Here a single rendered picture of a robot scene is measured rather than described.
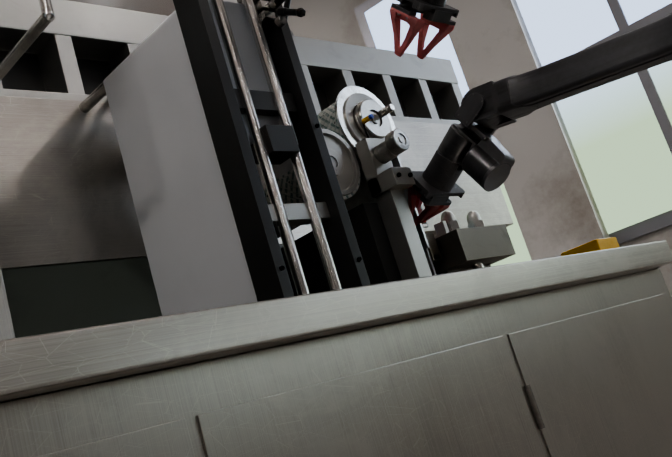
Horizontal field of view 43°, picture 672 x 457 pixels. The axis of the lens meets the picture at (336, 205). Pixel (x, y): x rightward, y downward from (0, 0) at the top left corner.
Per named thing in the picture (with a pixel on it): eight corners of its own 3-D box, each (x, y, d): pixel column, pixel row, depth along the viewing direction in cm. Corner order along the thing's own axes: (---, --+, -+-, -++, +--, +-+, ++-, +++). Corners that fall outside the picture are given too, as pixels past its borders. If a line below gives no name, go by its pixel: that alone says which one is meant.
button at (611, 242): (601, 252, 133) (596, 238, 134) (564, 267, 138) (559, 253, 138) (621, 249, 138) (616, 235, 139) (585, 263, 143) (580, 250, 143)
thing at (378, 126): (353, 106, 145) (374, 93, 151) (345, 112, 146) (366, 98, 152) (377, 143, 146) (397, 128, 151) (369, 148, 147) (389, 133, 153)
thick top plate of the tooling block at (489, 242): (467, 260, 148) (455, 228, 149) (319, 325, 174) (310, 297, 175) (516, 254, 159) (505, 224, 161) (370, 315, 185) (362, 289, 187)
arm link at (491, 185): (498, 100, 145) (473, 88, 139) (544, 138, 139) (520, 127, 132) (457, 156, 149) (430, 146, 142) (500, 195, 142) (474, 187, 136)
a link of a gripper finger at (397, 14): (429, 64, 145) (448, 12, 142) (402, 61, 140) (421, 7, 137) (402, 50, 150) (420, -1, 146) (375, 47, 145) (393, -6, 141)
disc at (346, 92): (346, 154, 142) (329, 78, 147) (344, 155, 142) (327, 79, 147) (405, 166, 152) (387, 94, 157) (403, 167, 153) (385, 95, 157)
